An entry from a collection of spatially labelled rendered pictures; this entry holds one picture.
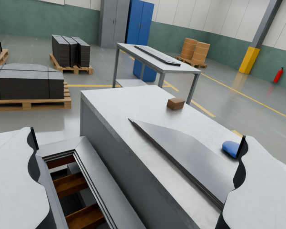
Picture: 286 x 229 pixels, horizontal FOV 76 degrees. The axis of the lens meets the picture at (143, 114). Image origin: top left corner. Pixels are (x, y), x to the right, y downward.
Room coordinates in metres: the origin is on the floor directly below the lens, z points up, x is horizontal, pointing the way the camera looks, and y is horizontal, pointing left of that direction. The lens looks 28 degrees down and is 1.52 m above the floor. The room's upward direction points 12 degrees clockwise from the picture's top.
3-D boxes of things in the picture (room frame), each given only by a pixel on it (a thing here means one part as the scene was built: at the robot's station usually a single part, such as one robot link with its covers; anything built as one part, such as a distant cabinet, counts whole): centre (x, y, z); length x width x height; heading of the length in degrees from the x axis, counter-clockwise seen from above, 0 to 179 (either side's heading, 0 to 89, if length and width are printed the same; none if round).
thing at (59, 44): (4.58, 2.10, 0.32); 1.20 x 0.80 x 0.65; 37
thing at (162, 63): (3.21, 0.03, 0.49); 1.60 x 0.70 x 0.99; 35
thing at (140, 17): (8.74, 1.01, 0.98); 1.00 x 0.49 x 1.95; 121
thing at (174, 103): (1.06, -0.19, 1.08); 0.10 x 0.06 x 0.05; 136
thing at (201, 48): (8.35, -1.57, 0.47); 1.32 x 0.80 x 0.95; 31
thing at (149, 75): (4.93, 0.20, 0.29); 0.61 x 0.43 x 0.57; 31
